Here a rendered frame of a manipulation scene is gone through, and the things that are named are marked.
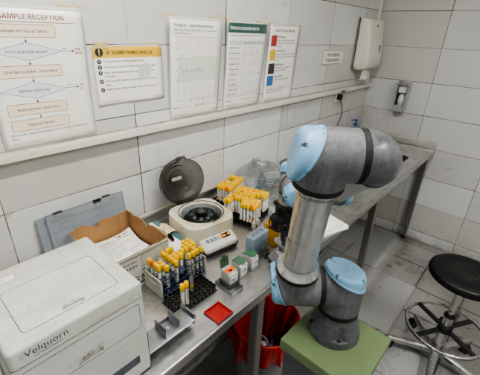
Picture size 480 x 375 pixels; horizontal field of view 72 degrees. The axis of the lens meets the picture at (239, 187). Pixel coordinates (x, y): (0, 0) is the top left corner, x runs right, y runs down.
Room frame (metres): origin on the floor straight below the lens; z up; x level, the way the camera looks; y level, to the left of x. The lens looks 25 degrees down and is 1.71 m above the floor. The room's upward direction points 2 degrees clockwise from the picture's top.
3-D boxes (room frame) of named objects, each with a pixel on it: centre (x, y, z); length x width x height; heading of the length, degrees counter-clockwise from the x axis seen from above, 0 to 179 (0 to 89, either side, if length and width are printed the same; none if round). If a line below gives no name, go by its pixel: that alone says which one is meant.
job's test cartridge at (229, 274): (0.93, 0.02, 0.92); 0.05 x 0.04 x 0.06; 47
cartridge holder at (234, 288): (0.93, 0.02, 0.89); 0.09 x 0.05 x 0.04; 47
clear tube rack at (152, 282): (0.96, 0.22, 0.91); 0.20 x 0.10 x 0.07; 139
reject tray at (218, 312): (0.80, 0.05, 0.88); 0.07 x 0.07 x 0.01; 49
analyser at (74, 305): (0.60, 0.41, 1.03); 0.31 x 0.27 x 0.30; 139
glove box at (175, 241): (1.15, 0.30, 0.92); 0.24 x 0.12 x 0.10; 49
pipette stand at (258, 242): (1.14, -0.08, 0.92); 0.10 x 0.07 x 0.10; 142
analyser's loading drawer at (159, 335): (0.68, 0.21, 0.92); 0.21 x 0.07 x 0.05; 139
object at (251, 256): (1.05, -0.05, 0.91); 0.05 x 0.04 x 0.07; 49
